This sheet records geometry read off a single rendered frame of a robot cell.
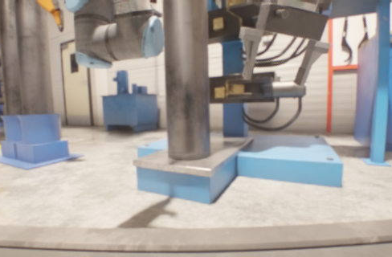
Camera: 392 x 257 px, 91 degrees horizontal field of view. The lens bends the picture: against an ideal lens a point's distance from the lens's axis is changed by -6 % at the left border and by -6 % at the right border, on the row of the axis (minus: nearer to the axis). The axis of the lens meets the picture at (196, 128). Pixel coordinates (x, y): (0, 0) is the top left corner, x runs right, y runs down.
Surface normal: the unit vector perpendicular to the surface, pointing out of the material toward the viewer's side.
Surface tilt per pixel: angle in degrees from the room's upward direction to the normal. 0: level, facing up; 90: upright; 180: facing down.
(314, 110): 90
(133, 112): 90
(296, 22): 113
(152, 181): 90
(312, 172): 90
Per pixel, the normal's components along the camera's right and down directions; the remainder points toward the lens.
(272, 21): 0.10, 0.49
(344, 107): -0.44, 0.11
